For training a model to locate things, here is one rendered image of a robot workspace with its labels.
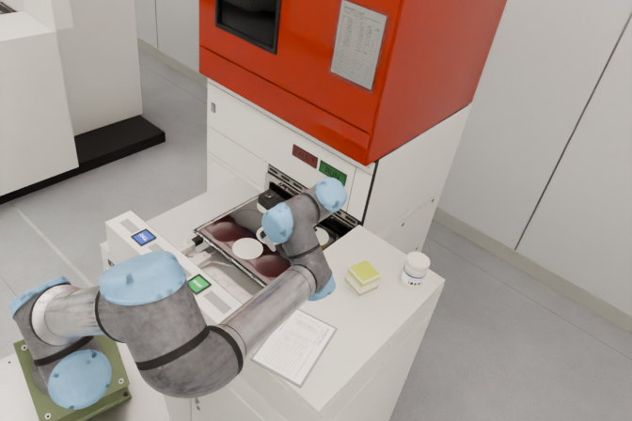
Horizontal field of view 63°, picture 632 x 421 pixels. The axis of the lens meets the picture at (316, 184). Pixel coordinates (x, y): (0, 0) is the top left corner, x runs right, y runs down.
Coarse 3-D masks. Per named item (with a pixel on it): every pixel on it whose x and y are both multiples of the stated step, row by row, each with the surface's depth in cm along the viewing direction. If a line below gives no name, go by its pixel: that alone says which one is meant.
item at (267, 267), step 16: (240, 208) 186; (256, 208) 187; (224, 224) 178; (240, 224) 179; (256, 224) 180; (224, 240) 171; (336, 240) 179; (272, 256) 168; (256, 272) 162; (272, 272) 163
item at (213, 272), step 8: (192, 256) 166; (208, 264) 164; (208, 272) 162; (216, 272) 162; (216, 280) 159; (224, 280) 160; (232, 280) 160; (232, 288) 157; (240, 288) 158; (240, 296) 155; (248, 296) 156
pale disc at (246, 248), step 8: (240, 240) 172; (248, 240) 173; (256, 240) 173; (232, 248) 169; (240, 248) 169; (248, 248) 170; (256, 248) 170; (240, 256) 166; (248, 256) 167; (256, 256) 167
